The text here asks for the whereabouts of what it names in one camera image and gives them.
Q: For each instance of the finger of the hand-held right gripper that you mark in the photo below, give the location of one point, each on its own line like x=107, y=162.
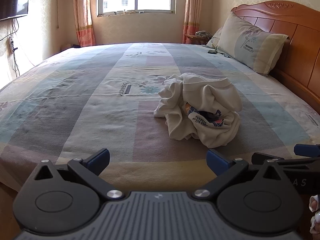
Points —
x=257, y=157
x=306, y=150

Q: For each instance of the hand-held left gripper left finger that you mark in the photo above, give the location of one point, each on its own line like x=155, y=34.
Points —
x=100, y=158

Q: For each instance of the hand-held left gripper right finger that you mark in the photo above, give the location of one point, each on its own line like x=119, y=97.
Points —
x=217, y=161

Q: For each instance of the white printed sweatshirt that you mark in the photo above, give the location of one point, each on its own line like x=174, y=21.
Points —
x=200, y=100

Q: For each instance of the person's right hand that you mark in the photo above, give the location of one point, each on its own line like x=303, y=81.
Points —
x=316, y=215

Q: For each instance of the bed with patchwork sheet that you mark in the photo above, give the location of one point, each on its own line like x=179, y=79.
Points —
x=75, y=105

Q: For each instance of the wooden headboard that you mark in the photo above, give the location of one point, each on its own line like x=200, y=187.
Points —
x=300, y=42

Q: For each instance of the black phone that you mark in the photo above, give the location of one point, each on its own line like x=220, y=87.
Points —
x=212, y=52

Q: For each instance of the large floral pillow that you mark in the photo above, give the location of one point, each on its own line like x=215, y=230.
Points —
x=250, y=40

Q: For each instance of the small pale pillow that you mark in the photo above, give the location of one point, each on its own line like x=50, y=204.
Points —
x=215, y=40

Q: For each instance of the wooden nightstand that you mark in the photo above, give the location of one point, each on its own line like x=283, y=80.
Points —
x=192, y=39

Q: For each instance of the grey plush toy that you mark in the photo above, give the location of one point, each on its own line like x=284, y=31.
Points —
x=203, y=34

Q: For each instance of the orange striped curtain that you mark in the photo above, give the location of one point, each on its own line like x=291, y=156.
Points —
x=83, y=12
x=192, y=10

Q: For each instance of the wall power strip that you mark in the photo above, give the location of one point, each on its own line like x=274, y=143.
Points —
x=11, y=45

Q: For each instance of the black wall television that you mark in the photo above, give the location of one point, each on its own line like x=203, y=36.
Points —
x=12, y=2

